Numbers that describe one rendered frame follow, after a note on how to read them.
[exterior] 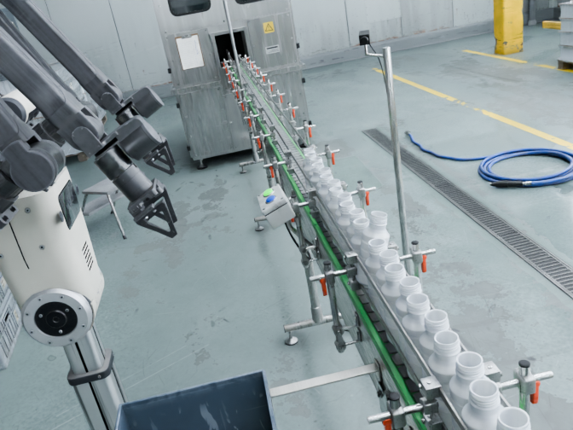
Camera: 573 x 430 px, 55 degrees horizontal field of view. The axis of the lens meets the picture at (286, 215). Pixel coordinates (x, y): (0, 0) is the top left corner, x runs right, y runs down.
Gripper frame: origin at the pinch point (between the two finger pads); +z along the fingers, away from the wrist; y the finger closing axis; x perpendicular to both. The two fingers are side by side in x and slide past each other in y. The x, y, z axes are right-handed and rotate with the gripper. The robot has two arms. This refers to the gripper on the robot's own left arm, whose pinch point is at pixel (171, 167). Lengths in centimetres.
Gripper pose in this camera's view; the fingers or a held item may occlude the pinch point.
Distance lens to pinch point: 158.8
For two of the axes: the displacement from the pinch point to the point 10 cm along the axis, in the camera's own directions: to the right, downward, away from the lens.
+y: -1.8, -3.1, 9.3
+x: -7.9, 6.2, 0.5
